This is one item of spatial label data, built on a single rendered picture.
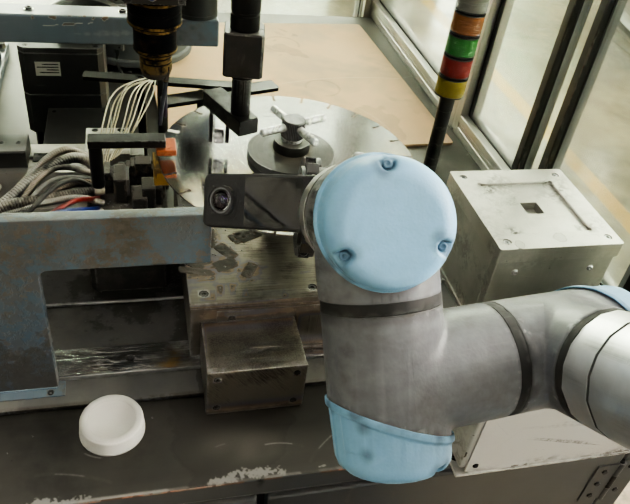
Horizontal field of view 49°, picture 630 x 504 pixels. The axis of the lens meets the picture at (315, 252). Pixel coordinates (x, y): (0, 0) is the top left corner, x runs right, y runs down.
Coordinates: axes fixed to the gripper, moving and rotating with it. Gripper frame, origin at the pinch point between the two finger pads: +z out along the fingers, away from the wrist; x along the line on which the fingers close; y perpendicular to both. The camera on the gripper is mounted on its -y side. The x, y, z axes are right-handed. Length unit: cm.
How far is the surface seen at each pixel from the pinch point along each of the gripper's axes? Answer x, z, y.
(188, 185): 1.1, 11.4, -11.9
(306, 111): 13.0, 28.4, 2.7
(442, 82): 19.3, 29.9, 22.6
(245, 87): 12.5, 7.8, -6.1
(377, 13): 50, 113, 27
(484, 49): 31, 58, 38
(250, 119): 9.2, 9.5, -5.3
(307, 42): 38, 100, 8
